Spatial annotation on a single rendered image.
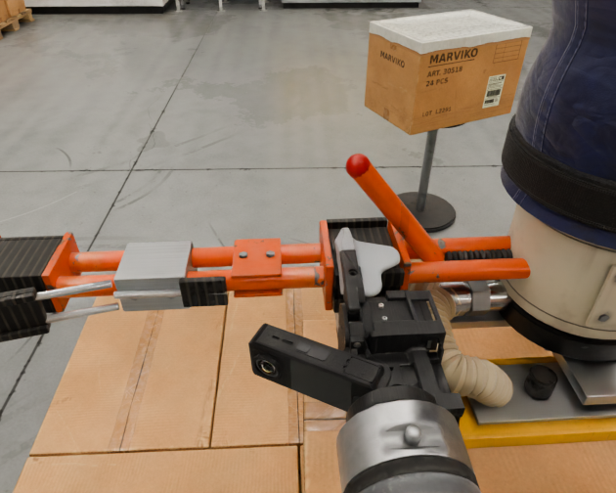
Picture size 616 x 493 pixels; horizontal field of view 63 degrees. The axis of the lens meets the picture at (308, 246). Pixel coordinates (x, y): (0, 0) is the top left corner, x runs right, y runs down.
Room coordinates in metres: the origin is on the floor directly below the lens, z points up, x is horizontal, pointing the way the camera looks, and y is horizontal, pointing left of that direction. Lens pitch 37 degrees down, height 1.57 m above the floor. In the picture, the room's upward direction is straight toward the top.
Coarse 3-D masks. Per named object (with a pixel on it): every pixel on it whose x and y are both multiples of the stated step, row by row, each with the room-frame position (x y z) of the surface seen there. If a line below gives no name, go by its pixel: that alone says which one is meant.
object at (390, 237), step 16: (320, 224) 0.45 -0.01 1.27; (336, 224) 0.45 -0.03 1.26; (352, 224) 0.45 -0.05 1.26; (368, 224) 0.46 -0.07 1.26; (384, 224) 0.46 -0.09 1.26; (320, 240) 0.44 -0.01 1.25; (368, 240) 0.43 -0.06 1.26; (384, 240) 0.43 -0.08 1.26; (400, 240) 0.41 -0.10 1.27; (400, 256) 0.39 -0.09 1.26; (336, 272) 0.37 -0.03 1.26; (384, 272) 0.37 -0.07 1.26; (400, 272) 0.37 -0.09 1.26; (336, 288) 0.36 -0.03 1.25; (384, 288) 0.37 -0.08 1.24; (400, 288) 0.38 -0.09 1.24; (336, 304) 0.36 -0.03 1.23
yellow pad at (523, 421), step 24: (504, 360) 0.37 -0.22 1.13; (528, 360) 0.37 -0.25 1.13; (552, 360) 0.37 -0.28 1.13; (528, 384) 0.33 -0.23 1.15; (552, 384) 0.32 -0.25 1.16; (480, 408) 0.31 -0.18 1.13; (504, 408) 0.31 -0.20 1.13; (528, 408) 0.31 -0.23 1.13; (552, 408) 0.31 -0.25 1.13; (576, 408) 0.31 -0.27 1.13; (600, 408) 0.31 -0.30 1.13; (480, 432) 0.28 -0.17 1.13; (504, 432) 0.28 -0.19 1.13; (528, 432) 0.28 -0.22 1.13; (552, 432) 0.28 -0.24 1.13; (576, 432) 0.28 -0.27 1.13; (600, 432) 0.28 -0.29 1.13
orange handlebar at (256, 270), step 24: (240, 240) 0.43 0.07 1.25; (264, 240) 0.43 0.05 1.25; (456, 240) 0.44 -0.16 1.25; (480, 240) 0.44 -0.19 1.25; (504, 240) 0.44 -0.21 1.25; (72, 264) 0.41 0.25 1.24; (96, 264) 0.41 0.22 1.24; (216, 264) 0.41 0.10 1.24; (240, 264) 0.39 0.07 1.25; (264, 264) 0.39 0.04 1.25; (432, 264) 0.40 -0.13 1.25; (456, 264) 0.40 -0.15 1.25; (480, 264) 0.40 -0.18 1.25; (504, 264) 0.40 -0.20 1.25; (240, 288) 0.38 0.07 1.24; (264, 288) 0.38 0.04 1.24; (288, 288) 0.38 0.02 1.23
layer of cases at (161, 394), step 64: (128, 320) 1.01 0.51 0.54; (192, 320) 1.01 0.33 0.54; (256, 320) 1.01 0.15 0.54; (64, 384) 0.79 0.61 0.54; (128, 384) 0.79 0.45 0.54; (192, 384) 0.79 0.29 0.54; (256, 384) 0.79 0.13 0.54; (64, 448) 0.62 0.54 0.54; (128, 448) 0.62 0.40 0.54; (192, 448) 0.62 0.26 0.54; (256, 448) 0.62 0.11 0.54
